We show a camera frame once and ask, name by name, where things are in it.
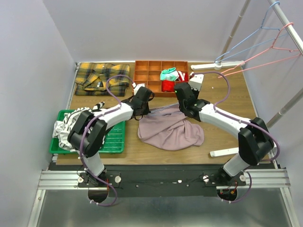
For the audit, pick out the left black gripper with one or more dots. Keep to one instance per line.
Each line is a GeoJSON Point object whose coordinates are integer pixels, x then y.
{"type": "Point", "coordinates": [144, 111]}

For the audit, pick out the red rolled cloth left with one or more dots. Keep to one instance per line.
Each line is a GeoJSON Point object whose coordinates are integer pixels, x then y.
{"type": "Point", "coordinates": [167, 86]}

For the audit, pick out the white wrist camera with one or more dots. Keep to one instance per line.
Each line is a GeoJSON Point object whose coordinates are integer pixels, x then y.
{"type": "Point", "coordinates": [136, 87]}
{"type": "Point", "coordinates": [196, 81]}

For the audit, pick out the teal white sock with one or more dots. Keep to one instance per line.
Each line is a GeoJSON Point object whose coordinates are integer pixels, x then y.
{"type": "Point", "coordinates": [170, 74]}

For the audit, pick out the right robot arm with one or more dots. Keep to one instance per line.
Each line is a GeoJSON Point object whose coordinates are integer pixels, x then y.
{"type": "Point", "coordinates": [254, 142]}

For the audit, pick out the yellow plaid shirt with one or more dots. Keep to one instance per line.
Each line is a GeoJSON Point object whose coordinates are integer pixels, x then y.
{"type": "Point", "coordinates": [98, 79]}

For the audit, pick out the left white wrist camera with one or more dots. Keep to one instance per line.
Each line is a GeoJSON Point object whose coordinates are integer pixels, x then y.
{"type": "Point", "coordinates": [136, 87]}

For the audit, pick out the orange compartment tray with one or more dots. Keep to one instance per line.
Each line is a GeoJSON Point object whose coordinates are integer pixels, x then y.
{"type": "Point", "coordinates": [148, 72]}

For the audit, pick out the aluminium frame rail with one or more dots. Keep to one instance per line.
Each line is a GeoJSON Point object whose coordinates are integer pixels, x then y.
{"type": "Point", "coordinates": [265, 201]}

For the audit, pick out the blue wire hanger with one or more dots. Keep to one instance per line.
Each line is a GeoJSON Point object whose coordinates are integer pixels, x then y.
{"type": "Point", "coordinates": [165, 110]}
{"type": "Point", "coordinates": [246, 40]}

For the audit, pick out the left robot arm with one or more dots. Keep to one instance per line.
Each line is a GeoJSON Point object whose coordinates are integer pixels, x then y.
{"type": "Point", "coordinates": [90, 129]}

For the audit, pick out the black mounting base plate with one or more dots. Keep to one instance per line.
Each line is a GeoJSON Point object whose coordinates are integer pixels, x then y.
{"type": "Point", "coordinates": [162, 181]}

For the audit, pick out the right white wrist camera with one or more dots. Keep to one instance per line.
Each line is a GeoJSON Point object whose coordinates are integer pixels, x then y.
{"type": "Point", "coordinates": [196, 81]}

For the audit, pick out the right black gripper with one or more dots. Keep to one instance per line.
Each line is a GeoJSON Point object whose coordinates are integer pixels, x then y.
{"type": "Point", "coordinates": [196, 91]}

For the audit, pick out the green plastic tray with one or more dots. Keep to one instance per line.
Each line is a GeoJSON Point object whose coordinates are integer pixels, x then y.
{"type": "Point", "coordinates": [114, 140]}

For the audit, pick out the red white striped sock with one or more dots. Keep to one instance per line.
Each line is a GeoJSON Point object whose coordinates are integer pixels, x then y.
{"type": "Point", "coordinates": [182, 76]}

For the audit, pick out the metal clothes rack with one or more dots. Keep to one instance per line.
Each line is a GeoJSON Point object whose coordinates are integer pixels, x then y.
{"type": "Point", "coordinates": [217, 65]}

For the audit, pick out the black white striped garment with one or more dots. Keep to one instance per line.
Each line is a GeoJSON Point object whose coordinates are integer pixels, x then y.
{"type": "Point", "coordinates": [64, 127]}

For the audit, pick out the mauve tank top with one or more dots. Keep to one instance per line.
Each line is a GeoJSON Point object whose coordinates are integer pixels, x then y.
{"type": "Point", "coordinates": [170, 132]}

